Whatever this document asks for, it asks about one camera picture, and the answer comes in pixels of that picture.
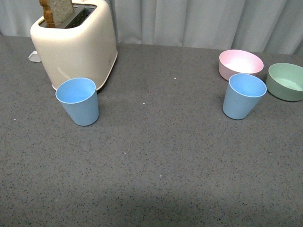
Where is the blue plastic cup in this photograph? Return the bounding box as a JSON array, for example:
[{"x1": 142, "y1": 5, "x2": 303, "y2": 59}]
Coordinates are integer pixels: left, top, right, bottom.
[
  {"x1": 223, "y1": 73, "x2": 267, "y2": 120},
  {"x1": 55, "y1": 78, "x2": 99, "y2": 126}
]

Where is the cream white toaster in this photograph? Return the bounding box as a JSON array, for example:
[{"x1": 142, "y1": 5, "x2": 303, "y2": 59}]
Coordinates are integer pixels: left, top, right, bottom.
[{"x1": 30, "y1": 0, "x2": 118, "y2": 90}]

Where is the pink bowl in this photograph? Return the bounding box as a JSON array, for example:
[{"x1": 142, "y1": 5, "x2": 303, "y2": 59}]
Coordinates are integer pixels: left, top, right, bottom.
[{"x1": 219, "y1": 50, "x2": 264, "y2": 81}]

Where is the grey toaster lever knob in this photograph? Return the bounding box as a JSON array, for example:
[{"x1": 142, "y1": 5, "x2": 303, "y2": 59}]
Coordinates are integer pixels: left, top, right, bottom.
[{"x1": 28, "y1": 51, "x2": 41, "y2": 62}]

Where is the green bowl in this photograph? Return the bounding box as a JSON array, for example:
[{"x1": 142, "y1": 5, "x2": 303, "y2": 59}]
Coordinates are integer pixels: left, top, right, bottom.
[{"x1": 266, "y1": 63, "x2": 303, "y2": 102}]

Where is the brown bread slice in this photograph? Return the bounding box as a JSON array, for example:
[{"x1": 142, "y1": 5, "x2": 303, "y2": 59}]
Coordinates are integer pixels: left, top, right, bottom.
[{"x1": 39, "y1": 0, "x2": 73, "y2": 28}]

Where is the grey curtain backdrop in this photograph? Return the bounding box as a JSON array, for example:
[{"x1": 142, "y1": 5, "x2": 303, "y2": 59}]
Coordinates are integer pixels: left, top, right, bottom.
[{"x1": 0, "y1": 0, "x2": 303, "y2": 56}]

